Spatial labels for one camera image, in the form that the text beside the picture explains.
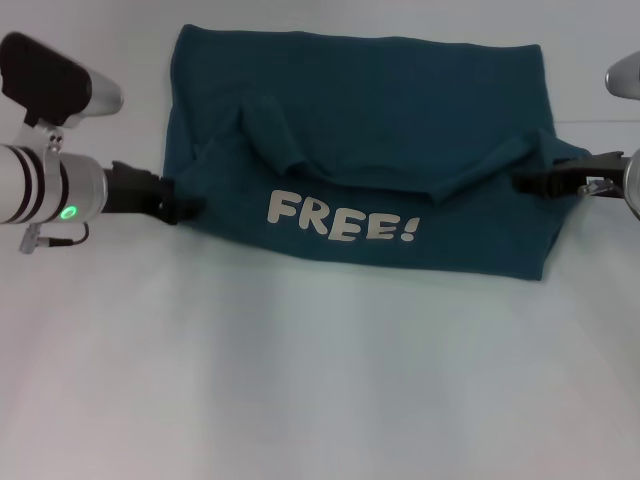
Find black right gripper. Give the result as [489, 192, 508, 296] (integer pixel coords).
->
[511, 149, 635, 200]

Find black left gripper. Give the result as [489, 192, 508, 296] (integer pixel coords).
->
[101, 159, 209, 226]

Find blue t-shirt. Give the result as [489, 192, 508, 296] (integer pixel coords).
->
[162, 23, 595, 284]

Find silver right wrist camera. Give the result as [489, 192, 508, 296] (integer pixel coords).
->
[604, 49, 640, 100]

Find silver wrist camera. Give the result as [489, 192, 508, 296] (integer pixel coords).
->
[0, 31, 125, 130]
[604, 49, 640, 100]

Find left arm cable with plug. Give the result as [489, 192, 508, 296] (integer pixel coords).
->
[18, 222, 92, 254]

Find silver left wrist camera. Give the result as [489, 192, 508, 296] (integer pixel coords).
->
[0, 31, 125, 130]

